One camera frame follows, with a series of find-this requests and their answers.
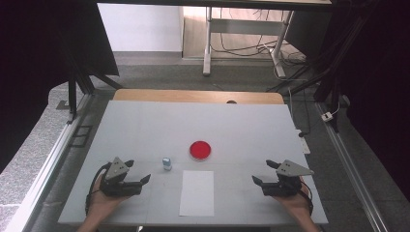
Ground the bundle of black floor cables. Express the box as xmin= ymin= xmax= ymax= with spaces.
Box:
xmin=211 ymin=8 xmax=312 ymax=95

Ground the round red ink pad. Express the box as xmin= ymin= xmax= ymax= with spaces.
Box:
xmin=189 ymin=140 xmax=213 ymax=162

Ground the black floor bracket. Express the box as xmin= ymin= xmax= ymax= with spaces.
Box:
xmin=69 ymin=124 xmax=94 ymax=149

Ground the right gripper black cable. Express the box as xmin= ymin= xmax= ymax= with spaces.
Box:
xmin=300 ymin=181 xmax=315 ymax=217

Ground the black metal frame strut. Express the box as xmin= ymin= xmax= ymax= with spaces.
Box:
xmin=56 ymin=30 xmax=124 ymax=126

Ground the wooden table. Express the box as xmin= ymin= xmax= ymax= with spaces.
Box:
xmin=112 ymin=88 xmax=285 ymax=105

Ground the person's left hand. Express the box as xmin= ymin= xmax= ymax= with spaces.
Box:
xmin=86 ymin=173 xmax=131 ymax=224

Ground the white paper sheet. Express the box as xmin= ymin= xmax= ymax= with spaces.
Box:
xmin=178 ymin=169 xmax=216 ymax=218

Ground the person's right hand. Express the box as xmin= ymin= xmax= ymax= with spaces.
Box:
xmin=272 ymin=180 xmax=314 ymax=224

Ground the aluminium floor rail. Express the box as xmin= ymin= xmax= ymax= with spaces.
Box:
xmin=313 ymin=101 xmax=391 ymax=232
xmin=4 ymin=93 xmax=95 ymax=232

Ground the white metal desk frame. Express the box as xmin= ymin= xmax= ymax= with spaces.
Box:
xmin=201 ymin=6 xmax=295 ymax=79

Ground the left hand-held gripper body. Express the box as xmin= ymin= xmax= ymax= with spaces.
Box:
xmin=99 ymin=157 xmax=143 ymax=197

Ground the large white board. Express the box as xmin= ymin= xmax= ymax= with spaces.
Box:
xmin=57 ymin=100 xmax=329 ymax=226

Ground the black curtain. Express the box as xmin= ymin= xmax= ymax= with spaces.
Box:
xmin=0 ymin=0 xmax=121 ymax=173
xmin=284 ymin=0 xmax=410 ymax=202

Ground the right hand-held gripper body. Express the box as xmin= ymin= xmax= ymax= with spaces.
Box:
xmin=261 ymin=159 xmax=315 ymax=197

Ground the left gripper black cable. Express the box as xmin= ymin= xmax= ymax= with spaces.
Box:
xmin=84 ymin=161 xmax=112 ymax=217

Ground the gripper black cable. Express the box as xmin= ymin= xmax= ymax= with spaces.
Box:
xmin=300 ymin=181 xmax=315 ymax=217
xmin=84 ymin=161 xmax=112 ymax=217

